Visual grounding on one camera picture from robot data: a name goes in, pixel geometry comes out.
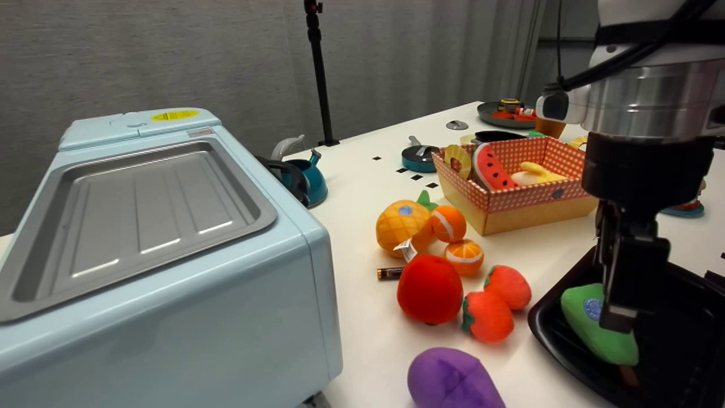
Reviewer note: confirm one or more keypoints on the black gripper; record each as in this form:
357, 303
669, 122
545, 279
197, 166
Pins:
646, 174

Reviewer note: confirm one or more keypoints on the green pear plush toy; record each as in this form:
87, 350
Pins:
593, 342

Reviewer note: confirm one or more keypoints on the teal toy plate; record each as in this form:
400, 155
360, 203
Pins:
682, 210

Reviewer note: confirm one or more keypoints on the orange persimmon plush toy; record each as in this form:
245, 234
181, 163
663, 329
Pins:
509, 290

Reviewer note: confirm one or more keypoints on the orange polka dot cardboard box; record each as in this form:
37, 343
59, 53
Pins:
523, 201

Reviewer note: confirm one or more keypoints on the yellow and white toy food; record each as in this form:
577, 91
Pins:
539, 175

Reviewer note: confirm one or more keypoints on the yellow toy cheese slice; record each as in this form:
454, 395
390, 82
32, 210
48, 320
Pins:
578, 141

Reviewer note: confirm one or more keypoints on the orange slice plush toy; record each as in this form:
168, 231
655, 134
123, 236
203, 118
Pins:
465, 257

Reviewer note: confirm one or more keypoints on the watermelon slice toy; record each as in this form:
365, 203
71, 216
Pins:
493, 169

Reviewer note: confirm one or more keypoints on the orange half plush toy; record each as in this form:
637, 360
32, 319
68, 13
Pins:
449, 225

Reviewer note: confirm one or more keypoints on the black toy frying pan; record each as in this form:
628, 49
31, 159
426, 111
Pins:
498, 137

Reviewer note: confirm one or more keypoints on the dark plate with toy food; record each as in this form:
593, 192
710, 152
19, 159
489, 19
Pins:
503, 114

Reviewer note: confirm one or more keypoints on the red apple plush toy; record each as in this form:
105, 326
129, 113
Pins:
430, 292

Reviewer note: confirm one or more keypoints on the purple eggplant plush toy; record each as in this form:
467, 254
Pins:
454, 379

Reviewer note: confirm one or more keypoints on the yellow pineapple plush toy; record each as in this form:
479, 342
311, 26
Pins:
400, 225

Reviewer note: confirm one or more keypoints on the small teal toy pan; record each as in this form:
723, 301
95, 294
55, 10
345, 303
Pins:
417, 159

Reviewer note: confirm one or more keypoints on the teal toy kettle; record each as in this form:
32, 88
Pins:
311, 183

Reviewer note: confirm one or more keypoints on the light blue toy oven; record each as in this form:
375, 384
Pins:
190, 303

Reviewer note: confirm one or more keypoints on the black grill pan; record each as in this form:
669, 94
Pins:
680, 354

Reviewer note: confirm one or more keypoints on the orange jar with green lid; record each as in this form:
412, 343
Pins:
550, 129

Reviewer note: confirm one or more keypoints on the small silver disc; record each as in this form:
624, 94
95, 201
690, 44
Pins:
456, 125

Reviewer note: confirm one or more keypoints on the small brown tag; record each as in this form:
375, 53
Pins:
389, 274

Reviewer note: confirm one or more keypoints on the black tripod pole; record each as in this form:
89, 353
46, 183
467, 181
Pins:
321, 77

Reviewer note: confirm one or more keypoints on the black and white wrist camera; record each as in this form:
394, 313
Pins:
552, 105

